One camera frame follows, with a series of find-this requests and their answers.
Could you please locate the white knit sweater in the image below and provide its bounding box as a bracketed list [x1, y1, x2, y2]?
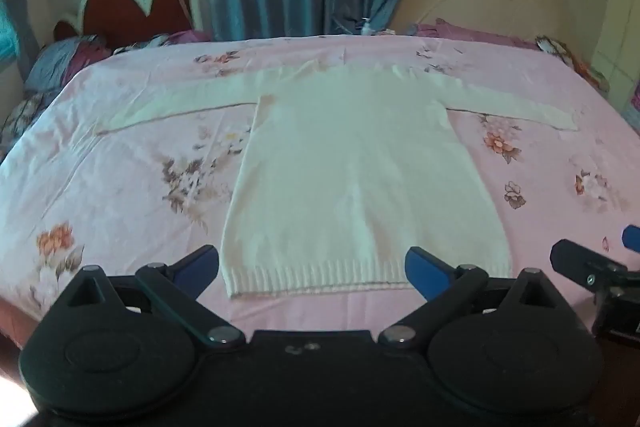
[100, 62, 575, 297]

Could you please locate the blue purple bedding pile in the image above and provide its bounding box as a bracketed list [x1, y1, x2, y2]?
[1, 30, 210, 160]

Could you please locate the purple pillow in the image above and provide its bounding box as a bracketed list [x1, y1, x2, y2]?
[407, 18, 539, 50]

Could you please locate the white lotion bottle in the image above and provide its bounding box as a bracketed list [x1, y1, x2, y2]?
[360, 17, 375, 36]

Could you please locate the red white scalloped headboard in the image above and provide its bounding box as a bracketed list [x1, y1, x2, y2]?
[52, 0, 204, 50]

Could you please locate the cream round headboard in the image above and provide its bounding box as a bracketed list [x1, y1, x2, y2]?
[388, 0, 579, 49]

